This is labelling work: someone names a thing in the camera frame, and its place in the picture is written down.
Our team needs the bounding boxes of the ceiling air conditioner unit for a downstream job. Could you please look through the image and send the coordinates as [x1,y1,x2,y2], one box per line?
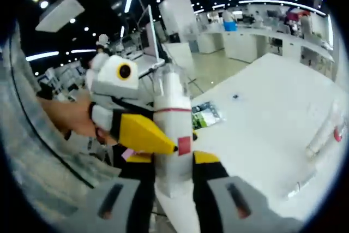
[34,0,86,33]

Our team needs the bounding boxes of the green black skincare sachet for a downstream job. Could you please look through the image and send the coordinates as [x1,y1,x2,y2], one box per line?
[191,101,227,130]

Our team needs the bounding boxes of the white skincare tube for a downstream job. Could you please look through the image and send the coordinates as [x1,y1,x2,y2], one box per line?
[305,109,340,160]

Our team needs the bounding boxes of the white desk black legs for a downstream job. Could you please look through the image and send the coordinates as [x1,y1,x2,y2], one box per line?
[137,57,166,79]

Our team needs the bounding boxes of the long white desk row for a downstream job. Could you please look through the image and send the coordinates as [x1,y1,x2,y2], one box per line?
[188,24,335,68]

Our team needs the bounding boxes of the person's left hand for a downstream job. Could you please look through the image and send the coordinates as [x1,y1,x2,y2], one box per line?
[65,103,118,146]

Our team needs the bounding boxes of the black cable on shirt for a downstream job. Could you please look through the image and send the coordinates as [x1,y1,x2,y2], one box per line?
[9,39,95,189]

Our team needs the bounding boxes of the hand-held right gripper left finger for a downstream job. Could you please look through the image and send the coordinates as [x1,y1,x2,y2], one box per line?
[62,153,156,233]

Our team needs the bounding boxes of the black-lined white skincare bottle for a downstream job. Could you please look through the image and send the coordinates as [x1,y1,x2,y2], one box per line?
[287,159,322,200]

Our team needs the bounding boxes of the white pedestal cabinet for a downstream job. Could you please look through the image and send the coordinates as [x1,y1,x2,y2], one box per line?
[163,42,196,77]

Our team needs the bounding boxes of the red-lined white skincare bottle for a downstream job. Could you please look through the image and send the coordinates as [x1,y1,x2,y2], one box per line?
[152,64,195,199]

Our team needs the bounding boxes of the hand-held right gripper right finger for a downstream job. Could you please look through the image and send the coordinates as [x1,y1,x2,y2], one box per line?
[192,150,304,233]

